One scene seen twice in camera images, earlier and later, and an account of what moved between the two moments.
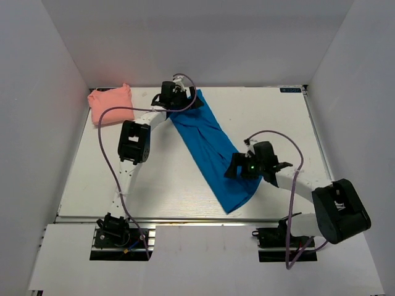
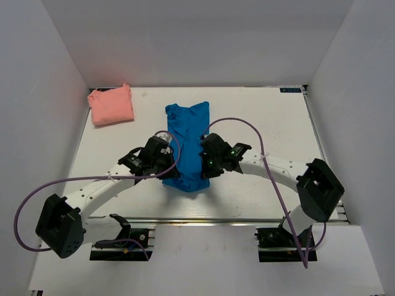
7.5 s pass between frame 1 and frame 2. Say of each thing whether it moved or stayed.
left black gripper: moved
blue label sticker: stayed
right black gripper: moved
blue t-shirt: moved
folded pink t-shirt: stayed
